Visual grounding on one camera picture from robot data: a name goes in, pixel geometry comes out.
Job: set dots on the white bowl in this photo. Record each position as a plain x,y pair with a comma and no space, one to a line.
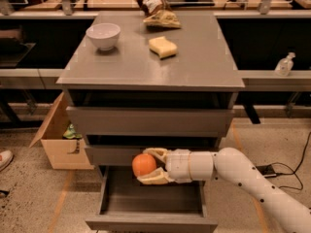
104,35

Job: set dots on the clear sanitizer bottle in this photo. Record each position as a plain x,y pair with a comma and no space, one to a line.
285,65

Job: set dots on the cardboard box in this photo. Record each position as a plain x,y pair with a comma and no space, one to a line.
62,153

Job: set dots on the grey middle drawer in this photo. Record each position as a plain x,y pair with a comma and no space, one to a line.
119,150

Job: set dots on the orange fruit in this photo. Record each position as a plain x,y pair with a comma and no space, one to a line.
143,164

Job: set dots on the grey top drawer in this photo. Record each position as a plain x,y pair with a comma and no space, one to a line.
150,121

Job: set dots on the crumpled chip bag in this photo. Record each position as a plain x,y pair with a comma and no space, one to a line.
158,13

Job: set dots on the grey drawer cabinet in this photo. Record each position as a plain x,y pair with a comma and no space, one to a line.
202,75

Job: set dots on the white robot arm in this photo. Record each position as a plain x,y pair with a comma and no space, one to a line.
161,166

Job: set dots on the green item in box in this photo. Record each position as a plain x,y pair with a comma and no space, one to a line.
70,133

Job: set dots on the grey bottom drawer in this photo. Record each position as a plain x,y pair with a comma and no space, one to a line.
126,206

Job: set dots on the black floor power box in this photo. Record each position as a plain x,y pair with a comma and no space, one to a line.
267,171

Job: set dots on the yellow sponge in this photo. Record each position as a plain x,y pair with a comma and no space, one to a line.
162,47

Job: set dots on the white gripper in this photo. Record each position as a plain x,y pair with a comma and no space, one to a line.
178,165

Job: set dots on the white sneaker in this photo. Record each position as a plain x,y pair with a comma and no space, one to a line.
6,157

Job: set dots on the grey drawer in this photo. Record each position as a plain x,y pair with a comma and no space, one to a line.
126,206
119,150
150,121

